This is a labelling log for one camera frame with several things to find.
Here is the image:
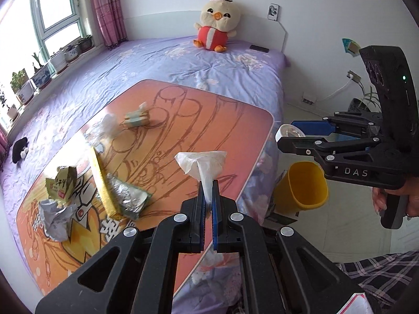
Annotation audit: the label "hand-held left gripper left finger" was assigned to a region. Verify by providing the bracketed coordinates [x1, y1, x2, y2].
[34, 180, 210, 314]

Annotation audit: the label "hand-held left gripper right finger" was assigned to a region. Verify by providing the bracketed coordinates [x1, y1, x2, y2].
[211, 179, 374, 314]

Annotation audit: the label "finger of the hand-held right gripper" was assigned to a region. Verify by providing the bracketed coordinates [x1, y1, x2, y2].
[291, 111, 383, 143]
[277, 136, 382, 164]

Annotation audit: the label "white tissue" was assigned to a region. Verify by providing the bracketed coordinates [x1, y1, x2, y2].
[174, 150, 228, 203]

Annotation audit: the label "yellow plastic bin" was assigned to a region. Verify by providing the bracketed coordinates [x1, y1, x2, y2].
[273, 161, 329, 210]

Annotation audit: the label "small tissue packet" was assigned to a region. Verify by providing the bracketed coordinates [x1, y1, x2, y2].
[124, 103, 150, 128]

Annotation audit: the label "clear plastic bag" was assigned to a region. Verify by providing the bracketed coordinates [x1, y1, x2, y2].
[86, 113, 118, 153]

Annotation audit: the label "person's right hand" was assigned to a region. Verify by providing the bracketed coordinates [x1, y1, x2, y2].
[372, 170, 419, 218]

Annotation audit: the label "floor potted plant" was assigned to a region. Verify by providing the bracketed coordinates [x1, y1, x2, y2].
[347, 83, 382, 113]

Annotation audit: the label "silver foil snack bag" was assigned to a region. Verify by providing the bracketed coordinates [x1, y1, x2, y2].
[106, 173, 153, 220]

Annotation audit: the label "orange printed board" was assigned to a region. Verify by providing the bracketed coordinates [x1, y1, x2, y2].
[20, 79, 275, 296]

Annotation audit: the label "long yellow wrapper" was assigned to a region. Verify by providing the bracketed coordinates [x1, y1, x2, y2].
[89, 145, 121, 220]

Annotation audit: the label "plush chick toy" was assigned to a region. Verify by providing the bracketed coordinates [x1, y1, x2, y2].
[193, 0, 242, 53]

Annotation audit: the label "green yellow snack packet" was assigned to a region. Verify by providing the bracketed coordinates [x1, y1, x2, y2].
[45, 166, 78, 201]

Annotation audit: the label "purple floral bed sheet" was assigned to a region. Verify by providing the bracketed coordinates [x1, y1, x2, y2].
[0, 37, 290, 314]

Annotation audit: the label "crumpled white paper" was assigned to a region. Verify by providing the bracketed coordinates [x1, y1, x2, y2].
[37, 199, 79, 243]

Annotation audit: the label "plaid pants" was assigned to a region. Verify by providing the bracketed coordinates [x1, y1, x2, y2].
[337, 250, 419, 314]

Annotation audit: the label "white box red edge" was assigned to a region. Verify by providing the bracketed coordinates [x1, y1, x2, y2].
[337, 293, 374, 314]

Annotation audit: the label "white headboard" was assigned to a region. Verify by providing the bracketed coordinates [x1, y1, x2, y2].
[124, 9, 289, 53]

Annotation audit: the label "black fuzzy object white balls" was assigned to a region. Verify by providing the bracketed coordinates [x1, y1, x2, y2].
[12, 138, 30, 163]

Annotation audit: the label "dark potted plant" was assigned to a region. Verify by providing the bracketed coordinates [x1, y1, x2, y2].
[76, 34, 94, 54]

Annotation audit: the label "small blue white potted plant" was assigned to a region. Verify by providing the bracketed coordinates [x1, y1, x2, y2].
[64, 44, 80, 63]

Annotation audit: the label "white round potted plant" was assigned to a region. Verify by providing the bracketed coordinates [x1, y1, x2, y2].
[48, 48, 68, 74]

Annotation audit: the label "rectangular blue white potted plant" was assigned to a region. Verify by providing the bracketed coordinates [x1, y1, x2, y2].
[31, 51, 54, 89]

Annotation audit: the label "white pot leafy plant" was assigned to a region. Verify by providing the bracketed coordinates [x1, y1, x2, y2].
[10, 69, 35, 104]

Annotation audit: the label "small pot thin plant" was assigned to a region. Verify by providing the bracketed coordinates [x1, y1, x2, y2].
[0, 85, 19, 121]

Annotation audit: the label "green framed window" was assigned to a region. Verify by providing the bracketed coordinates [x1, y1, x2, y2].
[0, 0, 95, 131]

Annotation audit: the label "white cable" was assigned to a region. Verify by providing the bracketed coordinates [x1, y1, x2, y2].
[314, 78, 352, 108]

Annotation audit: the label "green wall card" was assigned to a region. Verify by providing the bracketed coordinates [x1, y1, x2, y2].
[342, 38, 361, 56]

